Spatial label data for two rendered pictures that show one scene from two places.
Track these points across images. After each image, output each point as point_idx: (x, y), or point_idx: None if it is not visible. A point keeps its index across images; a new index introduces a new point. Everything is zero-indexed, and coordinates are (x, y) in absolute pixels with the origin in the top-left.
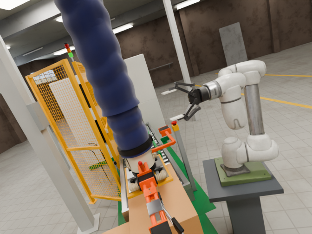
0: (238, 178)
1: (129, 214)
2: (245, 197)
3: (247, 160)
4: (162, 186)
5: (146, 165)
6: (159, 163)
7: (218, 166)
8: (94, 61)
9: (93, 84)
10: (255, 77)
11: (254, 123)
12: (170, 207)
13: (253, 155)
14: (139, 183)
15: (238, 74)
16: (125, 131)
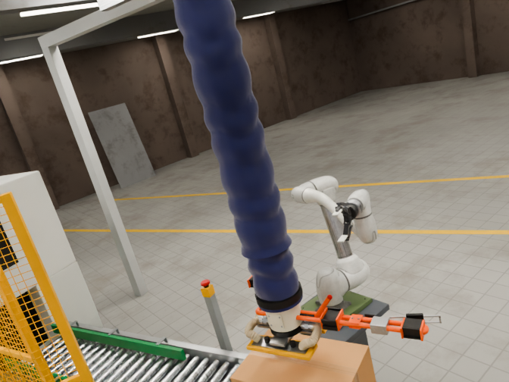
0: (348, 313)
1: None
2: (365, 329)
3: (348, 289)
4: None
5: (308, 311)
6: None
7: None
8: (268, 189)
9: (260, 217)
10: (333, 193)
11: (343, 244)
12: (335, 358)
13: (353, 280)
14: (337, 319)
15: (364, 190)
16: (288, 270)
